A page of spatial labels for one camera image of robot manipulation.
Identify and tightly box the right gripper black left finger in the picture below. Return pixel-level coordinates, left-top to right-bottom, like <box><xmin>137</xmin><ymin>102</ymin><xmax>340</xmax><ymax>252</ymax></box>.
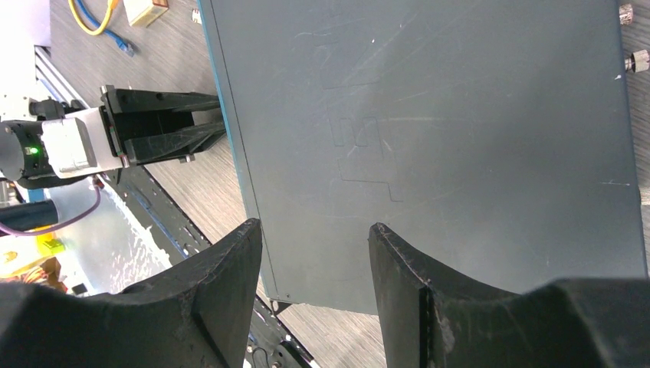
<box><xmin>1</xmin><ymin>218</ymin><xmax>262</xmax><ymax>367</ymax></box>

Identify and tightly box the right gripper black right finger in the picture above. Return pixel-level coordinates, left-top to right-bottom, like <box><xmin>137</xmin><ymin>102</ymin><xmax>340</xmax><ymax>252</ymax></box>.
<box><xmin>368</xmin><ymin>223</ymin><xmax>649</xmax><ymax>367</ymax></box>

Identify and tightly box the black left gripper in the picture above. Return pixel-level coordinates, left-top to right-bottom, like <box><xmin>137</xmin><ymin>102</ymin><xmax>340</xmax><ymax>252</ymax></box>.
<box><xmin>100</xmin><ymin>85</ymin><xmax>226</xmax><ymax>168</ymax></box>

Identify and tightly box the blue ethernet cable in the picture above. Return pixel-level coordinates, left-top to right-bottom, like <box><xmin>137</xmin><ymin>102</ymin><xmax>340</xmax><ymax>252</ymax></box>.
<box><xmin>74</xmin><ymin>0</ymin><xmax>136</xmax><ymax>58</ymax></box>

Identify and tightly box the yellow ethernet cable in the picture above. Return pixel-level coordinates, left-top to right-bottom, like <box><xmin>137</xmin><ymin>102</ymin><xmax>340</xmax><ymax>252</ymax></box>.
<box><xmin>67</xmin><ymin>0</ymin><xmax>120</xmax><ymax>37</ymax></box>

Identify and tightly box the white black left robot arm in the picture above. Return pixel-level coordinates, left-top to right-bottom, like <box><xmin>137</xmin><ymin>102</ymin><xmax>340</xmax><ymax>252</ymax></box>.
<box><xmin>1</xmin><ymin>86</ymin><xmax>226</xmax><ymax>207</ymax></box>

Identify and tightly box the red white cigarette box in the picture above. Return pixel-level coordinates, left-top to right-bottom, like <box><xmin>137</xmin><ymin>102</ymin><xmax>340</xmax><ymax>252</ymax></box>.
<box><xmin>122</xmin><ymin>0</ymin><xmax>169</xmax><ymax>28</ymax></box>

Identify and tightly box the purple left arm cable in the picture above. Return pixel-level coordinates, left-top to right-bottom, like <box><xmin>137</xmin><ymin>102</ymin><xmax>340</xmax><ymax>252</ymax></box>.
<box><xmin>0</xmin><ymin>185</ymin><xmax>103</xmax><ymax>238</ymax></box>

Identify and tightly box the dark grey network switch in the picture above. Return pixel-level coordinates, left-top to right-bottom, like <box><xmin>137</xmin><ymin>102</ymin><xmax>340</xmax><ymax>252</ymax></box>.
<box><xmin>199</xmin><ymin>1</ymin><xmax>648</xmax><ymax>314</ymax></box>

